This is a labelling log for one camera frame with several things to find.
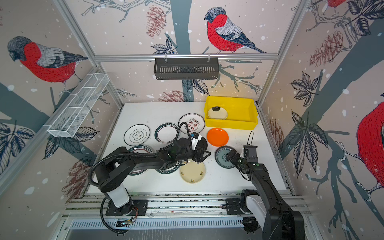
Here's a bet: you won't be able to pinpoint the white plate green rim upper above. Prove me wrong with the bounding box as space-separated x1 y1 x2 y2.
155 123 179 144

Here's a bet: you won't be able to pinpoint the orange plate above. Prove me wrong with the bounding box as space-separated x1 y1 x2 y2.
207 128 229 147

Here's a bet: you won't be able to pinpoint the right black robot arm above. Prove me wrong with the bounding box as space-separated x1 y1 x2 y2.
226 145 306 240

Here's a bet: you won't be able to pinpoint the white plate red green rim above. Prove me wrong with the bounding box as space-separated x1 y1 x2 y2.
129 145 153 176

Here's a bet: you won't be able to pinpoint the white plate black cloud outline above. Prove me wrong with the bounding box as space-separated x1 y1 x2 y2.
124 124 151 147

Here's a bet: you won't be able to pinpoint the black hanging wire basket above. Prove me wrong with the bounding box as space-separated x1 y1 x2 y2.
154 58 219 80

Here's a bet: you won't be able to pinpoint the yellow plastic bin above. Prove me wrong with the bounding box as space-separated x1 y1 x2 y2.
204 96 258 131

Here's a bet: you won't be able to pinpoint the white plate red characters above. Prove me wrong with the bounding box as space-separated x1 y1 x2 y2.
179 113 205 134

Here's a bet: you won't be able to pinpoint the blue green patterned plate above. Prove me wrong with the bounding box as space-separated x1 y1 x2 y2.
215 146 235 169

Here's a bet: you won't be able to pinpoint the white wire mesh shelf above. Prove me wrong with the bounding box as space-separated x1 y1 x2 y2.
48 73 110 138

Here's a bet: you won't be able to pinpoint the cream plate flower dots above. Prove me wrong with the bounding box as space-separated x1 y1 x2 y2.
179 161 206 184

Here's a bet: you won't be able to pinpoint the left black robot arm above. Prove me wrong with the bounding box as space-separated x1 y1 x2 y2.
88 137 211 208

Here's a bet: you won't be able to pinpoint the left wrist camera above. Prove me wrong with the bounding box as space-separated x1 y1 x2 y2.
190 133 202 151

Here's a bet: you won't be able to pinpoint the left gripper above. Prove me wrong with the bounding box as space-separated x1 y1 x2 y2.
176 145 212 163

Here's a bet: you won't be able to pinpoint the aluminium rail frame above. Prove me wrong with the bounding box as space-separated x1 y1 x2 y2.
62 191 313 218

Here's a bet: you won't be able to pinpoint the white plate green rim lettered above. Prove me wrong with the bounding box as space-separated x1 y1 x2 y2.
156 161 184 175

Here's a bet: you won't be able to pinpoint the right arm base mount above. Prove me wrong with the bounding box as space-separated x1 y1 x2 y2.
223 198 252 215

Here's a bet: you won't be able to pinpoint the cream plate black spot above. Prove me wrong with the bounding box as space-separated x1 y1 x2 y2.
208 107 228 120

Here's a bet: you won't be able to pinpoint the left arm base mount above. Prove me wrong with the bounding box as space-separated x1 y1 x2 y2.
106 200 149 217

